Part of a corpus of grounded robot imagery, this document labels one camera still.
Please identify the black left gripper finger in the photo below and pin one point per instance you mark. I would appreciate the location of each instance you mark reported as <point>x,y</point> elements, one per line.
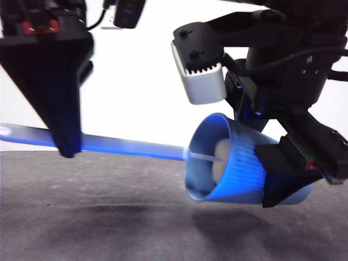
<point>87,70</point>
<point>54,89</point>

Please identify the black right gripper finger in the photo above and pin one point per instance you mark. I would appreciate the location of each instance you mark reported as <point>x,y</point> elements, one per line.
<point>250,115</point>
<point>282,174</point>

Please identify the blue ribbed plastic cup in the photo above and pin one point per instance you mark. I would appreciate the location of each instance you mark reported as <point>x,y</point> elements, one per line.
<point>239,176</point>

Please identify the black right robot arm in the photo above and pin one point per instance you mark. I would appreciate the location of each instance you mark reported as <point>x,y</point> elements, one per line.
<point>299,40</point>

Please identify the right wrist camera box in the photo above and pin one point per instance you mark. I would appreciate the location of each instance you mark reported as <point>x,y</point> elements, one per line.
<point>204,87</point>

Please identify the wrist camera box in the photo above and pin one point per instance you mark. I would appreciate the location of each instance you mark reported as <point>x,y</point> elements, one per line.
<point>127,13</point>
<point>204,87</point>

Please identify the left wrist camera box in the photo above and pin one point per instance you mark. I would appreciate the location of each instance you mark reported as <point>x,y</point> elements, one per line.
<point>127,13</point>

